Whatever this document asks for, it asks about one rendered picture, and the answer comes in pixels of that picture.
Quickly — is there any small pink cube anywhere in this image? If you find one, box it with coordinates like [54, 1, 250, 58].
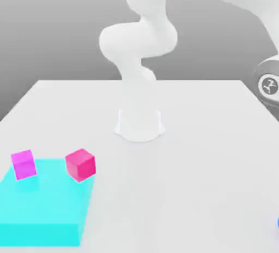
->
[65, 148, 97, 183]

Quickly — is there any small magenta cube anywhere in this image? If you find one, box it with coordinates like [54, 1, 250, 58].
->
[10, 149, 38, 181]

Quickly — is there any large cyan box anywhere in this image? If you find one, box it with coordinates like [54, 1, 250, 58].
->
[0, 158, 95, 248]

